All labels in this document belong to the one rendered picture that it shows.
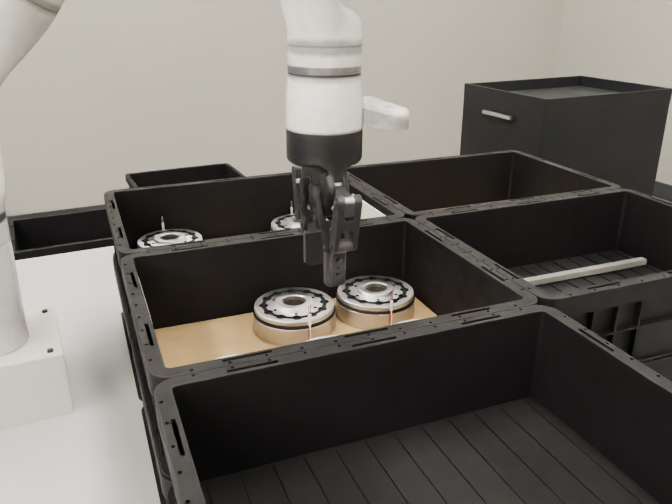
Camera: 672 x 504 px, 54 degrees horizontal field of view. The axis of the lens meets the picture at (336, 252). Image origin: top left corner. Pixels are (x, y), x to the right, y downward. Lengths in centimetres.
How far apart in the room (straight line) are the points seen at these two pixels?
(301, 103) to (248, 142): 347
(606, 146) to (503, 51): 246
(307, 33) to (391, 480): 40
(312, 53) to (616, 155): 209
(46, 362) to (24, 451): 11
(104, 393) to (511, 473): 59
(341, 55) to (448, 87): 408
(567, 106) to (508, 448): 183
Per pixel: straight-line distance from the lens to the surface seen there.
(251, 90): 404
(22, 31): 84
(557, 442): 69
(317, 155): 62
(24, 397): 96
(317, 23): 61
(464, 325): 65
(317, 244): 71
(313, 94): 61
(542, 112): 233
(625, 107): 259
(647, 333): 85
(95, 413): 97
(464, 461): 64
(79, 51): 383
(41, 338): 99
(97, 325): 119
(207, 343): 82
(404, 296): 86
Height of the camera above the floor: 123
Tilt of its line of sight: 22 degrees down
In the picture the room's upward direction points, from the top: straight up
